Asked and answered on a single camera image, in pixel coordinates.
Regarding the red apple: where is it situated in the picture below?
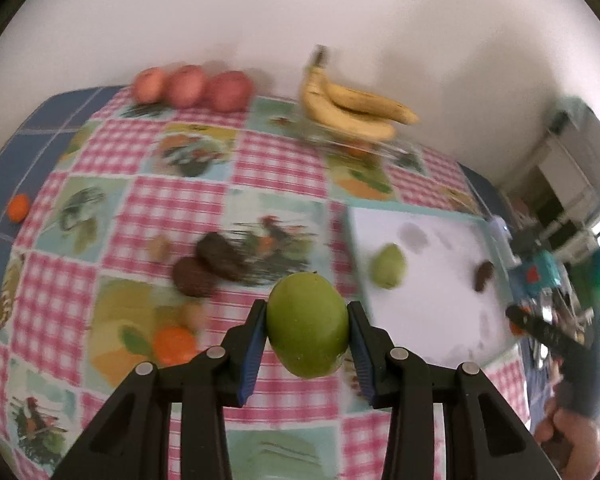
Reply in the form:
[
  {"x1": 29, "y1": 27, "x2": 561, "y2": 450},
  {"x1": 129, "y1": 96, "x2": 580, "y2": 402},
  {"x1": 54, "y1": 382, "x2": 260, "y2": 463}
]
[
  {"x1": 132, "y1": 67, "x2": 170, "y2": 105},
  {"x1": 166, "y1": 65, "x2": 208, "y2": 108},
  {"x1": 206, "y1": 71, "x2": 255, "y2": 113}
]

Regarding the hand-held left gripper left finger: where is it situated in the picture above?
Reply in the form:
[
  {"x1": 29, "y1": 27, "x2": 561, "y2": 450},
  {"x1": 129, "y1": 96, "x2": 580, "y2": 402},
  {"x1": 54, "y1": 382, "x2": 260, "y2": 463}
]
[{"x1": 52, "y1": 300, "x2": 268, "y2": 480}]

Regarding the clear glass bowl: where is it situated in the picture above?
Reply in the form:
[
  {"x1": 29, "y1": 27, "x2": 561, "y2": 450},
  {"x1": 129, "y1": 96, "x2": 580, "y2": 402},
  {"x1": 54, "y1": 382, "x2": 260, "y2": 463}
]
[{"x1": 300, "y1": 115, "x2": 421, "y2": 161}]

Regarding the yellow banana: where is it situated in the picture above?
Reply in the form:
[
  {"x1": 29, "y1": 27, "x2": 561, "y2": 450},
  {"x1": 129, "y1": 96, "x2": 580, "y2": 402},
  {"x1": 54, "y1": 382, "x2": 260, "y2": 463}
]
[
  {"x1": 325, "y1": 82, "x2": 421, "y2": 125},
  {"x1": 299, "y1": 45, "x2": 398, "y2": 142}
]

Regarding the checkered printed tablecloth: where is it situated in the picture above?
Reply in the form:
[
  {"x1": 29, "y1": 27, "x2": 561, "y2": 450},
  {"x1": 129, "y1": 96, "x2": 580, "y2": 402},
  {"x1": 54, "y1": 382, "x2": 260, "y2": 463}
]
[{"x1": 0, "y1": 87, "x2": 531, "y2": 480}]

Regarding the dark brown avocado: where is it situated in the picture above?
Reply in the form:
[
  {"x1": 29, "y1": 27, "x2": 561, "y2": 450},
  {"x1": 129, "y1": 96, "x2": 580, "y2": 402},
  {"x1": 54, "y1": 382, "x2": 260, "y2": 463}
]
[
  {"x1": 172, "y1": 256, "x2": 218, "y2": 298},
  {"x1": 474, "y1": 260, "x2": 496, "y2": 293},
  {"x1": 196, "y1": 231, "x2": 248, "y2": 282}
]

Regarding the white cabinet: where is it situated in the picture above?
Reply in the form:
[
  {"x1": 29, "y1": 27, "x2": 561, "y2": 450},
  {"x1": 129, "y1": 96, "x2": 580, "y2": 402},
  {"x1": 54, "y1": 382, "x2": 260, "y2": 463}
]
[{"x1": 500, "y1": 97, "x2": 600, "y2": 261}]

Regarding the large orange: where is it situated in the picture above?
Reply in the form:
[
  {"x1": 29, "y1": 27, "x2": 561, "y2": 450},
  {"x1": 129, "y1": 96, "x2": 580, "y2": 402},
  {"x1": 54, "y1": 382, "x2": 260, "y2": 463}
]
[{"x1": 152, "y1": 326, "x2": 198, "y2": 366}]

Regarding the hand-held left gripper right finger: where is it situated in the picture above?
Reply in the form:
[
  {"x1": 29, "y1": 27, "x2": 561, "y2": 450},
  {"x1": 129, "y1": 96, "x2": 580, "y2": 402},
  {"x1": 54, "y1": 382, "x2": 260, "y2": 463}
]
[{"x1": 347, "y1": 300, "x2": 561, "y2": 480}]

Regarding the green mango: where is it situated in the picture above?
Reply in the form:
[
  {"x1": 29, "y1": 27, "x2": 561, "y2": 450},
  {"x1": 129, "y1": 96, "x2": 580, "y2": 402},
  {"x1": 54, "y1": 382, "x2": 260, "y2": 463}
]
[
  {"x1": 266, "y1": 271, "x2": 352, "y2": 379},
  {"x1": 369, "y1": 243, "x2": 408, "y2": 290}
]

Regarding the person's right hand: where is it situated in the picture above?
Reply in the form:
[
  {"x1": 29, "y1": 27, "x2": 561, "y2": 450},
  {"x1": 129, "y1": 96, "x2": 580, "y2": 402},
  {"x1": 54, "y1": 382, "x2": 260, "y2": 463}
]
[{"x1": 534, "y1": 382, "x2": 600, "y2": 467}]

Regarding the white tray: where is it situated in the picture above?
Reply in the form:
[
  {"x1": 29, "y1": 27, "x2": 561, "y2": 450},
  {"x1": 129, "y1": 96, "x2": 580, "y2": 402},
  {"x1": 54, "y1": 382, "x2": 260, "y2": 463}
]
[{"x1": 345, "y1": 205, "x2": 523, "y2": 368}]

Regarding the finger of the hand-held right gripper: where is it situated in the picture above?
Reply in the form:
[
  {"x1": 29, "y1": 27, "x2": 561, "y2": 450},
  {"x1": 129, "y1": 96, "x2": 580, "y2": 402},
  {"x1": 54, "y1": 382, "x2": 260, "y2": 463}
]
[{"x1": 505, "y1": 304, "x2": 588, "y2": 352}]

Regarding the walnut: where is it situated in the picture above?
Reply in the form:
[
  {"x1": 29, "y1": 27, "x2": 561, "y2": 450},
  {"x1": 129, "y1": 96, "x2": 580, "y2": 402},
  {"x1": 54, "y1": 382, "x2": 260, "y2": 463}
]
[
  {"x1": 147, "y1": 236, "x2": 172, "y2": 262},
  {"x1": 179, "y1": 301, "x2": 205, "y2": 331}
]

